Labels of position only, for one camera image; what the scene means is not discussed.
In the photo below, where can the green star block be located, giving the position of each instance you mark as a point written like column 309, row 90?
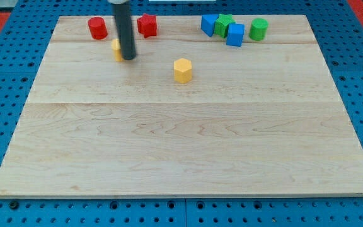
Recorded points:
column 222, row 24

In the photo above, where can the red star block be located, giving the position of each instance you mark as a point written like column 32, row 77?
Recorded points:
column 147, row 25

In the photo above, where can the yellow hexagon block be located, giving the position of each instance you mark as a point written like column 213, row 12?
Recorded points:
column 182, row 70

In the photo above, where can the light wooden board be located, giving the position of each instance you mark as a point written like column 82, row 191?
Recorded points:
column 261, row 120

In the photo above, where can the blue cube block right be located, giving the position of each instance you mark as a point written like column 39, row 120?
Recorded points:
column 235, row 35

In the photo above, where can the blue block left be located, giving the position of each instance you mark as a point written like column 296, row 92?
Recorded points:
column 208, row 24

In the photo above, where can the yellow block behind rod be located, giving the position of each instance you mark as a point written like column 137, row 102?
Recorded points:
column 116, row 49

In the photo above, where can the green cylinder block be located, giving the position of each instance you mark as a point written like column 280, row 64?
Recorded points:
column 258, row 29

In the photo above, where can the red cylinder block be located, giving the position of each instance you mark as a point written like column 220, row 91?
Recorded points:
column 97, row 28

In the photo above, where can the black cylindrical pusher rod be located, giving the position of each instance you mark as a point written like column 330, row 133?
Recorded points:
column 123, row 21

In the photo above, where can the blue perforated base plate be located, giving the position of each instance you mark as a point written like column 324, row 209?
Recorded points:
column 24, row 39

